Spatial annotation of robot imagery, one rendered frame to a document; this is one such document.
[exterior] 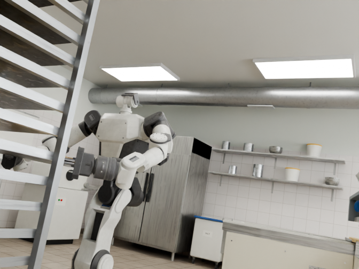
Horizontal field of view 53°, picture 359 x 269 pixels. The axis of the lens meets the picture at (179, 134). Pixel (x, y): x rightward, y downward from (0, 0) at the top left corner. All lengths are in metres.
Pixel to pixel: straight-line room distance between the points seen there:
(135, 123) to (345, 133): 4.94
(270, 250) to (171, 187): 4.05
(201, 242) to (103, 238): 4.28
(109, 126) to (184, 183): 4.15
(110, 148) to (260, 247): 1.02
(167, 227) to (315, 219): 2.38
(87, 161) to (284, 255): 1.28
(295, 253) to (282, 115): 4.65
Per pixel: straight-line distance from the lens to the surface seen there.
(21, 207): 1.31
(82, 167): 1.39
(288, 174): 6.14
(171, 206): 6.06
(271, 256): 2.21
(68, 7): 1.44
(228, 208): 6.63
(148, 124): 1.83
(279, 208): 6.39
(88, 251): 1.90
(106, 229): 1.90
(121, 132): 1.88
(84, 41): 1.44
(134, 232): 6.42
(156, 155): 1.52
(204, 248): 6.08
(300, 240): 2.20
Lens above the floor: 0.97
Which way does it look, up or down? 10 degrees up
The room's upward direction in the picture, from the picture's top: 9 degrees clockwise
